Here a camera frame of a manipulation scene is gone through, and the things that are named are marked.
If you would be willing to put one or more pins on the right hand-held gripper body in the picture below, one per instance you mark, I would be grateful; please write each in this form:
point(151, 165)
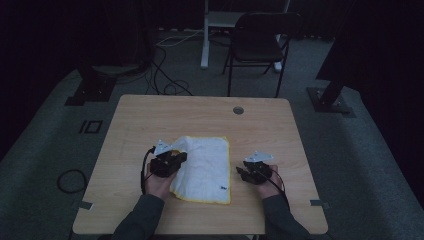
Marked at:
point(258, 171)

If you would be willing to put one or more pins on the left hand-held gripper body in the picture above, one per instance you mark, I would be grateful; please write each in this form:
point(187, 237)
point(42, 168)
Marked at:
point(163, 165)

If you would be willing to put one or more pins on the white towel with yellow edge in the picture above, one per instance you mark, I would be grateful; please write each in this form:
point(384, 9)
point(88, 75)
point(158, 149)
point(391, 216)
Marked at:
point(206, 170)

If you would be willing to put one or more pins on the person's right hand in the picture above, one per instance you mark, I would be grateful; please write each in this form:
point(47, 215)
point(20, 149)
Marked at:
point(268, 188)

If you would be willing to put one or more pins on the person's left hand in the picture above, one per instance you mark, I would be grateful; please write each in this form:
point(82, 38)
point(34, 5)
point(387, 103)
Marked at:
point(160, 186)

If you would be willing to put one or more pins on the grey round table grommet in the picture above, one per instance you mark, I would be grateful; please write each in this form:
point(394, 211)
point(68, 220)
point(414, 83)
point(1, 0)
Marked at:
point(238, 110)

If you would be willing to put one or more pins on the grey tape piece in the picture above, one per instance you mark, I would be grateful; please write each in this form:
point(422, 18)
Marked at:
point(86, 205)
point(318, 202)

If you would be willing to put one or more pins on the black stand with flat base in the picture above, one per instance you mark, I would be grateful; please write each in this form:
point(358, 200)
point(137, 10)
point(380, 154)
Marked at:
point(95, 88)

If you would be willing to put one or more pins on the black folding chair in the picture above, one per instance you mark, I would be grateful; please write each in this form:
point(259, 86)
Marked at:
point(256, 43)

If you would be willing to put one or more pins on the black slanted post with base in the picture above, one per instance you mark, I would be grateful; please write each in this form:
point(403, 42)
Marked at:
point(330, 100)

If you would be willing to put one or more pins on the white desk frame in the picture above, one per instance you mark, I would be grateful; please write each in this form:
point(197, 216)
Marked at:
point(205, 43)

